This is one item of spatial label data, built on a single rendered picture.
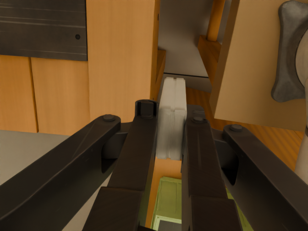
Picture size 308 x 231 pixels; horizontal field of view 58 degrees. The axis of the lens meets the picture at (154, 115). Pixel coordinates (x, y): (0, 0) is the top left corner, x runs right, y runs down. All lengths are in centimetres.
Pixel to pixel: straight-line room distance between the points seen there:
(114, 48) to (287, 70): 34
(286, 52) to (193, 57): 99
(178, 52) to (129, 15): 93
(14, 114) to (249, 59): 56
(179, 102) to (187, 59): 135
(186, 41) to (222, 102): 95
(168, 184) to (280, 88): 41
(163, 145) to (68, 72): 53
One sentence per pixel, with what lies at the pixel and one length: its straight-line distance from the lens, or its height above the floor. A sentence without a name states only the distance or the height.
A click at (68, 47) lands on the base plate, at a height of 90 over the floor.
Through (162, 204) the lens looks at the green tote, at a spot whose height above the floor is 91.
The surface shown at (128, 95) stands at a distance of 62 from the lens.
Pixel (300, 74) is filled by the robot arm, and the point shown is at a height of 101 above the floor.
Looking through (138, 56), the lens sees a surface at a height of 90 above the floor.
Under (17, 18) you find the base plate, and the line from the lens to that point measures 67.
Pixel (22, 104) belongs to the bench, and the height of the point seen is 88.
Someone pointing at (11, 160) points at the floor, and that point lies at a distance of 206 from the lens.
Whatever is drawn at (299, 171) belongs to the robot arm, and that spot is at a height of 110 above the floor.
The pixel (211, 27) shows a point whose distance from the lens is 126.
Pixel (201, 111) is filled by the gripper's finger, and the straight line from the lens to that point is 17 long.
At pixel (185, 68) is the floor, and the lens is 152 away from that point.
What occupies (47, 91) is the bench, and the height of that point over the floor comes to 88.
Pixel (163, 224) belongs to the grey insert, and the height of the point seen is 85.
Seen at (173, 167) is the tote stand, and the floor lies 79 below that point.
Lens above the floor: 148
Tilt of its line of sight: 68 degrees down
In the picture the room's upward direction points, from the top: 167 degrees counter-clockwise
